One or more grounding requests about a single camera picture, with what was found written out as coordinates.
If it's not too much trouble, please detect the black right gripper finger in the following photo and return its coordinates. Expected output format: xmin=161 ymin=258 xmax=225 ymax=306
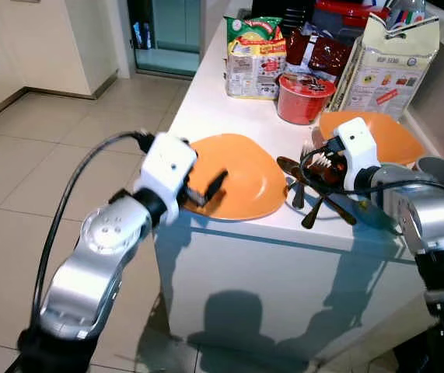
xmin=302 ymin=152 xmax=325 ymax=189

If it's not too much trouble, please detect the dark brown spoon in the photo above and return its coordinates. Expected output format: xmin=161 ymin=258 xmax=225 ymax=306
xmin=275 ymin=155 xmax=307 ymax=211

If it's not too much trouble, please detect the large orange plate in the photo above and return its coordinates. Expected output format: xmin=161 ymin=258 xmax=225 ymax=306
xmin=183 ymin=133 xmax=289 ymax=223

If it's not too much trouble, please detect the red instant noodle bowl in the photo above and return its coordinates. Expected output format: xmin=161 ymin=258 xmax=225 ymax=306
xmin=276 ymin=73 xmax=337 ymax=126

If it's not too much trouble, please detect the orange bowl plate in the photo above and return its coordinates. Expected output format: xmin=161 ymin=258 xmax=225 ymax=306
xmin=318 ymin=110 xmax=425 ymax=169

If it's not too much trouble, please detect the white table cabinet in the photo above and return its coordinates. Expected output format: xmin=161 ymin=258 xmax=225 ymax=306
xmin=154 ymin=16 xmax=444 ymax=364

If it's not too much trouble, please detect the beige printed paper bag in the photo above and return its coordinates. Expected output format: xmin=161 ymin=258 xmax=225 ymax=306
xmin=337 ymin=13 xmax=441 ymax=119

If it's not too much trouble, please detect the dark red snack packet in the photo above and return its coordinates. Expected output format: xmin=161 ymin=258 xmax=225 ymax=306
xmin=284 ymin=30 xmax=355 ymax=79

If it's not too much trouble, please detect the grey cup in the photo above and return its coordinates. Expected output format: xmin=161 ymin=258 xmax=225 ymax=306
xmin=415 ymin=155 xmax=444 ymax=193

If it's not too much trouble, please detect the green noodle multipack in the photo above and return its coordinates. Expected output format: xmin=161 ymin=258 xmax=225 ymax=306
xmin=223 ymin=16 xmax=287 ymax=101

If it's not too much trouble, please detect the red lidded container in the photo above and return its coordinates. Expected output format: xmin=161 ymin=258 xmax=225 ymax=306
xmin=311 ymin=0 xmax=391 ymax=33

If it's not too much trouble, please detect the glass door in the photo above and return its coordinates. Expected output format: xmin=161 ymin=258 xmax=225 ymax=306
xmin=127 ymin=0 xmax=208 ymax=78

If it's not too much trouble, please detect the black basket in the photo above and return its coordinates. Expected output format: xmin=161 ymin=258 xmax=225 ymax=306
xmin=250 ymin=0 xmax=316 ymax=37

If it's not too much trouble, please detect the clear plastic bottle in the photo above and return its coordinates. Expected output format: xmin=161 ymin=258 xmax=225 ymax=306
xmin=384 ymin=0 xmax=429 ymax=30

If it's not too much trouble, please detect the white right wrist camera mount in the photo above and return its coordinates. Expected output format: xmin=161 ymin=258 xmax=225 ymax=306
xmin=334 ymin=117 xmax=383 ymax=193

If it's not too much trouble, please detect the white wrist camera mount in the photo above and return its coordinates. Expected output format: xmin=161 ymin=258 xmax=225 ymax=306
xmin=334 ymin=117 xmax=383 ymax=193
xmin=138 ymin=132 xmax=200 ymax=227

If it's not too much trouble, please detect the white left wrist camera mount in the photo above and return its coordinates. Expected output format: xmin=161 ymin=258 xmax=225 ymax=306
xmin=138 ymin=132 xmax=200 ymax=227

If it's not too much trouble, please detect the brown handled fork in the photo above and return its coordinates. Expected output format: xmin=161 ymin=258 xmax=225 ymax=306
xmin=300 ymin=143 xmax=333 ymax=231

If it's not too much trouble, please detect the brown handled utensil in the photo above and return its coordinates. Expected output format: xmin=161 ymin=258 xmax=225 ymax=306
xmin=324 ymin=186 xmax=359 ymax=227

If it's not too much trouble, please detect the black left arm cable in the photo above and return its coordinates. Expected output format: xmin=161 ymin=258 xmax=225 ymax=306
xmin=29 ymin=131 xmax=157 ymax=332

